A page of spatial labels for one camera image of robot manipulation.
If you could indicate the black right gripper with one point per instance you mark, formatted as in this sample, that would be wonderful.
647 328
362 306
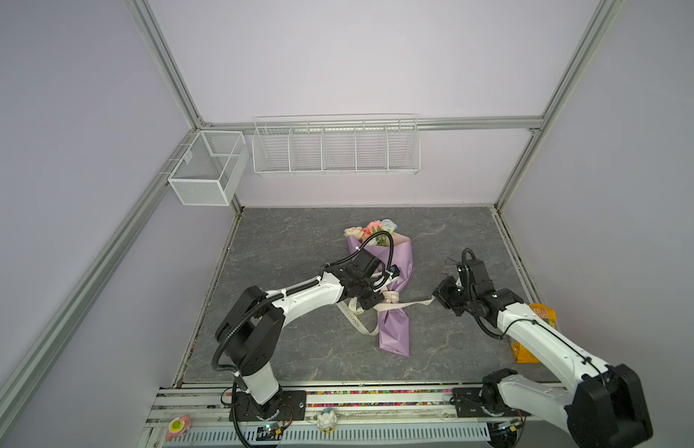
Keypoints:
440 291

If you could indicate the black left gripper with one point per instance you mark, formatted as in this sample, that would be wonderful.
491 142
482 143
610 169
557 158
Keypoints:
372 301

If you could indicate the red pink fake rose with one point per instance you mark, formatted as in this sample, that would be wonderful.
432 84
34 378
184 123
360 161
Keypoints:
371 228

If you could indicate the cream printed ribbon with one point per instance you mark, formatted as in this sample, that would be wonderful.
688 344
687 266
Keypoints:
403 305

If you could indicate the white fake rose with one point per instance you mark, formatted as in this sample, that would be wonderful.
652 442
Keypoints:
388 225

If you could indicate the pink purple wrapping paper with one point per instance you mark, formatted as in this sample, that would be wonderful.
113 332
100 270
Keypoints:
393 324

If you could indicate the cream fake rose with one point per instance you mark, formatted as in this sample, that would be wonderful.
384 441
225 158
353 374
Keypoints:
355 232

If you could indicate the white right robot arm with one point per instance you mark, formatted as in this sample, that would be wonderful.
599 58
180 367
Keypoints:
598 404

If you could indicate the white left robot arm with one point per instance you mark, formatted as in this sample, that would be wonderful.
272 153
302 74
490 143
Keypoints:
249 334

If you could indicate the white crumpled toy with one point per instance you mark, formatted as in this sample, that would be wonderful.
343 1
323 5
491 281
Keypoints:
326 421

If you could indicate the white mesh box basket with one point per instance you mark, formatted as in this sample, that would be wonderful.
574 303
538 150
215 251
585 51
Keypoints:
209 171

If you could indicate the pink green round toy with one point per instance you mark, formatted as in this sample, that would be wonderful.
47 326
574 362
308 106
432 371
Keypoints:
178 427

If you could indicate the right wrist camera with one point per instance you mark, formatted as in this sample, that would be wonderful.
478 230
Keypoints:
474 276

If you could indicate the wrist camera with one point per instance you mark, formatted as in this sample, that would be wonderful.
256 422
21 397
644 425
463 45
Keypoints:
474 276
373 270

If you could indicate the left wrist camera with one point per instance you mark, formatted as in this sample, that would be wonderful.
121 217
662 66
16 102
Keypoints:
373 270

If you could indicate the front rail base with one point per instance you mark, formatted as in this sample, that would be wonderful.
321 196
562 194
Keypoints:
369 415

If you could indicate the white wire shelf basket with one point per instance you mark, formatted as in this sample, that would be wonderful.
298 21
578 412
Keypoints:
337 144

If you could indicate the aluminium enclosure frame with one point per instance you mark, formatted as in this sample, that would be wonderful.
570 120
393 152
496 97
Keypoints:
87 120

